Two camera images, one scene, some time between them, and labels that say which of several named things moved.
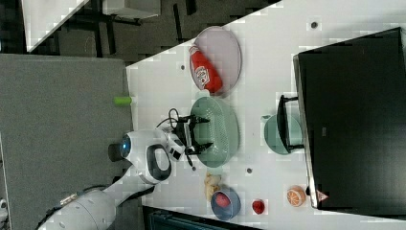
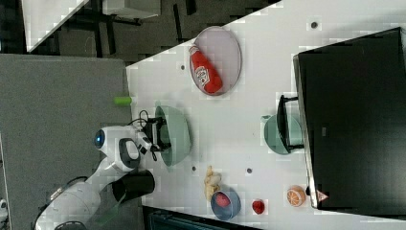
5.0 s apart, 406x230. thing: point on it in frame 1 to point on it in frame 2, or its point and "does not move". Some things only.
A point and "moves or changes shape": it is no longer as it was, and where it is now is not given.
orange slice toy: (296, 195) does not move
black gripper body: (185, 132) to (151, 130)
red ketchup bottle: (206, 71) does not move
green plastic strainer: (220, 130) moves or changes shape
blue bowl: (229, 212) does not move
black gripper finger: (194, 120) to (158, 121)
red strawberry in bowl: (222, 200) does not move
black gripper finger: (196, 149) to (163, 147)
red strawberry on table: (259, 206) does not move
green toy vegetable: (122, 101) does not move
